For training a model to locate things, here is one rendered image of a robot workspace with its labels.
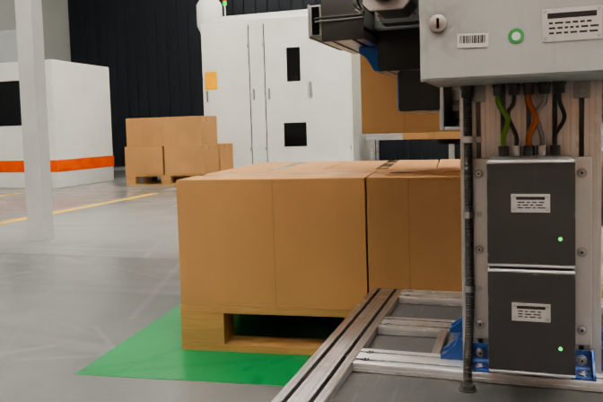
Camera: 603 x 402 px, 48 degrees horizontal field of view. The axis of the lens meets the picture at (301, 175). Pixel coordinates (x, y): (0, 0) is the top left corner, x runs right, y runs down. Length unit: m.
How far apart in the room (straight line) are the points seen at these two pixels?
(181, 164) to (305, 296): 6.97
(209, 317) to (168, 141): 6.98
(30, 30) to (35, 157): 0.82
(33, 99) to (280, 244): 2.98
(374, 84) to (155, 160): 7.26
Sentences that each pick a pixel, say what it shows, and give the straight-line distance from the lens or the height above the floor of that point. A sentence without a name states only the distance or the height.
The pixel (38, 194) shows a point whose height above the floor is 0.31.
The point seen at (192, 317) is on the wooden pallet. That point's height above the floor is 0.11.
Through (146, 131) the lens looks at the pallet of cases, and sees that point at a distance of 9.24.
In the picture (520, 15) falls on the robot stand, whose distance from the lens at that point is 1.12.
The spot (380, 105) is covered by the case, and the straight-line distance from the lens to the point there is 2.01.
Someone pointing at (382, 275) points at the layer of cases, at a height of 0.25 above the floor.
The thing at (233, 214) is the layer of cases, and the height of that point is 0.43.
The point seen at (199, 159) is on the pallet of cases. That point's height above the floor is 0.34.
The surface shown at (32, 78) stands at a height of 1.07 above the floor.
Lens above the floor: 0.69
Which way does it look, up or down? 4 degrees down
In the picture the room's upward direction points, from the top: 2 degrees counter-clockwise
